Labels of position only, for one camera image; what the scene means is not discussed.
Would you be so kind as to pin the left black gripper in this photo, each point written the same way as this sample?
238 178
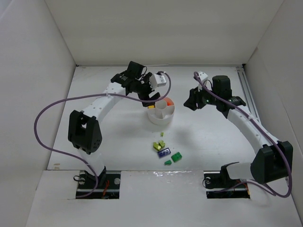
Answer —
145 93

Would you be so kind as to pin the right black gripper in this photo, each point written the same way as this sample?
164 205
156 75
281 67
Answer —
195 98

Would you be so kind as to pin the white divided round container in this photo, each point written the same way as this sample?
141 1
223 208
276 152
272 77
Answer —
163 112

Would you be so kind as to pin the lime lego slope brick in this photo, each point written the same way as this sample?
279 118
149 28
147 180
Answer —
162 143

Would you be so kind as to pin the blue lego plate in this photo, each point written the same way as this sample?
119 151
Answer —
164 152

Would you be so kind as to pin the green lego brick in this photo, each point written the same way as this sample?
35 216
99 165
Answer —
176 157

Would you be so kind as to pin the dark green lego slope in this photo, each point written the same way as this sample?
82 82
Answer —
168 163

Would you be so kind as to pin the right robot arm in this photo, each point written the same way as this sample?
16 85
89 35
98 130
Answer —
273 158

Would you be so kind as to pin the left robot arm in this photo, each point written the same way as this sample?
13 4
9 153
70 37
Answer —
84 126

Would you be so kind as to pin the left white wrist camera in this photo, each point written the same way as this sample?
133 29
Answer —
157 80

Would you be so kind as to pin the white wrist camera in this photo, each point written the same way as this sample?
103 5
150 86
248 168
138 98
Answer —
157 80
202 78

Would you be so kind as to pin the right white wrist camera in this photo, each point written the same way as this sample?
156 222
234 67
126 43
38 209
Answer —
202 78

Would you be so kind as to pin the aluminium rail right side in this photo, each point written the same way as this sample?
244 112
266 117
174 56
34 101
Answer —
247 92

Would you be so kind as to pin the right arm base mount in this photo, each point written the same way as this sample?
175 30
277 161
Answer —
220 186

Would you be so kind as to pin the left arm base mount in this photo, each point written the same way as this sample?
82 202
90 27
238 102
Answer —
107 189

